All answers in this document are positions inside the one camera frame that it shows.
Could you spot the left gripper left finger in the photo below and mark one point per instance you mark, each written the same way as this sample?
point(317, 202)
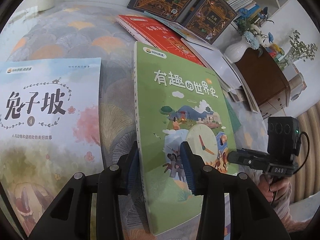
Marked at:
point(116, 180)

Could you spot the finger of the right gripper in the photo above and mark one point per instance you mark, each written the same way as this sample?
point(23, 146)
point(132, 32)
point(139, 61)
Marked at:
point(240, 157)

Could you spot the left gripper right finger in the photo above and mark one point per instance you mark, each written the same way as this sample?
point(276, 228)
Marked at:
point(203, 180)

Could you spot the green world history book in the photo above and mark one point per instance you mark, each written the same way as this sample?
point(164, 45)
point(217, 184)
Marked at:
point(177, 100)

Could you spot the person right hand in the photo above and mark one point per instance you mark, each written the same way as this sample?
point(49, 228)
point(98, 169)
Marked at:
point(277, 193)

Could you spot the brown wooden cabinet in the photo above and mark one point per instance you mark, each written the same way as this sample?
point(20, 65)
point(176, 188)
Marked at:
point(268, 84)

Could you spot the glass jars on cabinet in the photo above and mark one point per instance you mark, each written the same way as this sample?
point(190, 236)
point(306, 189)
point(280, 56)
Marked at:
point(277, 55)

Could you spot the rabbit hill pale book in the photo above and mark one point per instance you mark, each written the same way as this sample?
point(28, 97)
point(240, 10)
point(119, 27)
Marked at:
point(49, 130)

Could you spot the white ceramic flower vase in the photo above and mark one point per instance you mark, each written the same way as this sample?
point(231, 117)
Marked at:
point(235, 51)

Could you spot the blue artificial flowers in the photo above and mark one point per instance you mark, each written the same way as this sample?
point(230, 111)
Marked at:
point(251, 32)

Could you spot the dark encyclopedia book right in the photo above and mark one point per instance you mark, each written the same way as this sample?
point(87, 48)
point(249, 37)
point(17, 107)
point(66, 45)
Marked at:
point(207, 19)

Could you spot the patterned fan table mat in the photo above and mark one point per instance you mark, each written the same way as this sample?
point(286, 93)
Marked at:
point(84, 32)

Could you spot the red cover book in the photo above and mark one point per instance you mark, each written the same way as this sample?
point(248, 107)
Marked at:
point(152, 32)

